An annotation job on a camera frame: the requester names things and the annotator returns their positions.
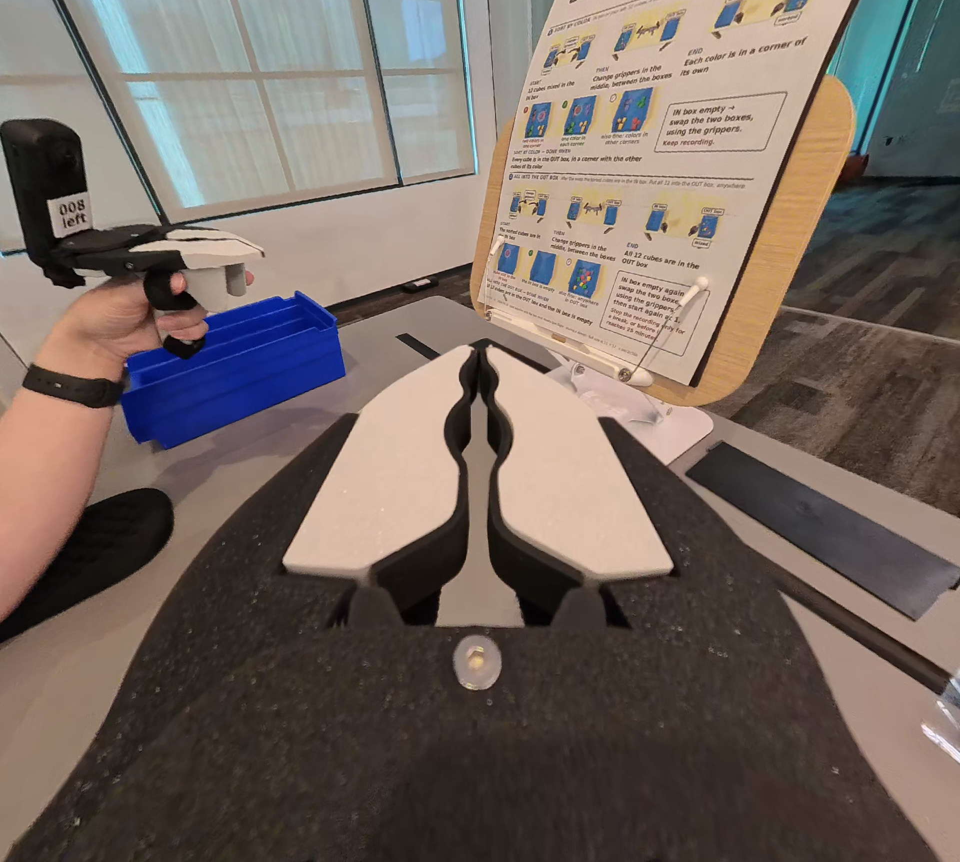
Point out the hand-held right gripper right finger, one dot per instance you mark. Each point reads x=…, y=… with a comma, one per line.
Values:
x=577, y=495

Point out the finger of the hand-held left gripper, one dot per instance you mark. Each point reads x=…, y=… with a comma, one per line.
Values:
x=210, y=236
x=210, y=255

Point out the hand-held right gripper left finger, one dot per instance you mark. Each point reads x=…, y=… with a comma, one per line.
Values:
x=382, y=487

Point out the blue plastic bin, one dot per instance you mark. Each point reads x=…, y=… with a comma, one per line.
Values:
x=247, y=375

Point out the person's left forearm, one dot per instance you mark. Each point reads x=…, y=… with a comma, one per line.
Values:
x=45, y=487

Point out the person's left hand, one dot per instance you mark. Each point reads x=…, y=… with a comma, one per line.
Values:
x=97, y=330

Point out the white stand base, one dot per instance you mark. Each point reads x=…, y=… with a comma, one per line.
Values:
x=675, y=427

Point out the black desk inlay plate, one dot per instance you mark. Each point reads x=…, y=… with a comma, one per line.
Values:
x=825, y=532
x=416, y=346

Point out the black wristband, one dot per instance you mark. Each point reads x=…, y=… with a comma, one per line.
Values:
x=71, y=386

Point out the large grid window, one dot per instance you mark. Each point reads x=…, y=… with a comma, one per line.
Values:
x=262, y=52

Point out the black floor outlet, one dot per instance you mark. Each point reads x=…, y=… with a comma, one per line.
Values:
x=416, y=285

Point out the printed instruction sheet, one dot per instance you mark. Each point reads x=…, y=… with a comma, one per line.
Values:
x=675, y=127

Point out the red floor machine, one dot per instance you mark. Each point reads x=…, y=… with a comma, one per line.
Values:
x=857, y=169

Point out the paper in plastic sleeve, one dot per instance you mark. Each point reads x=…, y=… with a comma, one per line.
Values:
x=945, y=719

